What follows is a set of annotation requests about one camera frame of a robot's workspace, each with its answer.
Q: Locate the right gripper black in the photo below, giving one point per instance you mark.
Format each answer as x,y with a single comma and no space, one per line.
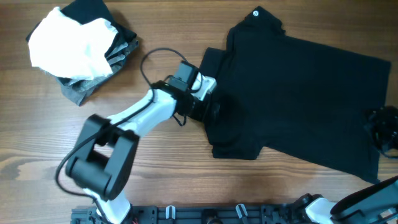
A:
386,117

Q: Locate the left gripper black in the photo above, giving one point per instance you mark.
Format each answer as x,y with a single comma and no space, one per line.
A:
201,112

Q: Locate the black polo shirt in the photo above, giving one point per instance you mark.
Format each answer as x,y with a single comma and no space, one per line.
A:
298,97

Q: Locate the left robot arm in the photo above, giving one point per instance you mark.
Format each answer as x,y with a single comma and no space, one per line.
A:
104,153

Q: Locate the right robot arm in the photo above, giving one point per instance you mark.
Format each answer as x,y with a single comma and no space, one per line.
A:
375,204

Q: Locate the grey folded garment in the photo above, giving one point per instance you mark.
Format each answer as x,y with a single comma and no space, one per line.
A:
78,91

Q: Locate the white folded cloth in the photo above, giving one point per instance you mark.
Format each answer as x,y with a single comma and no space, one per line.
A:
67,49

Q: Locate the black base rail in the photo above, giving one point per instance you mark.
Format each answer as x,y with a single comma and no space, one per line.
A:
261,214

